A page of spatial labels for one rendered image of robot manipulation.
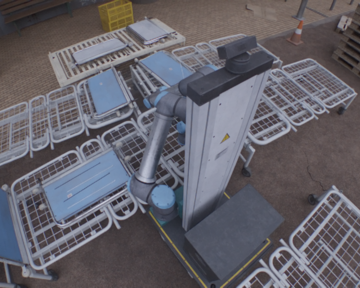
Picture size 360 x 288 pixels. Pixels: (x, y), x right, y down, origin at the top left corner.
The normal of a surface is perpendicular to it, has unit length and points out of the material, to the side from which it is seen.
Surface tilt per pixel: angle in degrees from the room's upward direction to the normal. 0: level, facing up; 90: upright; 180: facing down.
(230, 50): 61
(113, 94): 7
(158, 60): 5
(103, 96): 7
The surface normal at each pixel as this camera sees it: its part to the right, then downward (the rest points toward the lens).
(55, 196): 0.04, -0.53
